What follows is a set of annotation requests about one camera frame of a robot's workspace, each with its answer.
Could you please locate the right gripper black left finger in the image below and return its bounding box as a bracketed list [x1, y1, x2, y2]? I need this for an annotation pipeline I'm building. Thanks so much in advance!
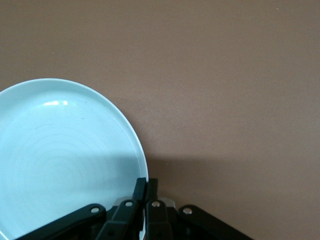
[17, 177, 147, 240]

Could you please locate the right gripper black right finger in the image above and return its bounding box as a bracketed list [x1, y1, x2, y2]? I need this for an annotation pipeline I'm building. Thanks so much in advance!
[144, 177, 254, 240]

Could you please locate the light blue round plate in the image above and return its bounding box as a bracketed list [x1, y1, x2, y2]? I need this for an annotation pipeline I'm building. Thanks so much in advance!
[0, 78, 150, 240]

